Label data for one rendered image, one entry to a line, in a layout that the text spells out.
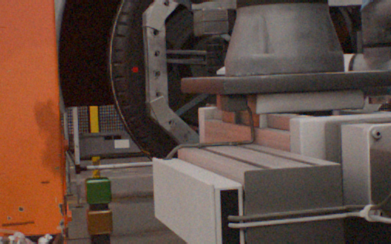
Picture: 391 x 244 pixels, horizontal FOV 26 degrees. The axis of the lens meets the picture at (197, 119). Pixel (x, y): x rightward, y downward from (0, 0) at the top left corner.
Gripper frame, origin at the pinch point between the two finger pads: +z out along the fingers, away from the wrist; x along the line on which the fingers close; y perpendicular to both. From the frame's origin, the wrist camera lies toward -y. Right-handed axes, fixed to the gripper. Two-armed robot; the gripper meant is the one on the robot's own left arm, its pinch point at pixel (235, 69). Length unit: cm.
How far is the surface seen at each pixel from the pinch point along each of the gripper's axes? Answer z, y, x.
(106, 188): 5.0, 19.0, -34.8
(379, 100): -20.5, 7.3, 22.3
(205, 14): 5.1, -10.7, -2.1
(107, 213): 5.0, 23.1, -34.8
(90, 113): 363, 23, 401
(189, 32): 37, -11, 42
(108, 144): 263, 39, 295
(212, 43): 4.2, -5.0, -1.2
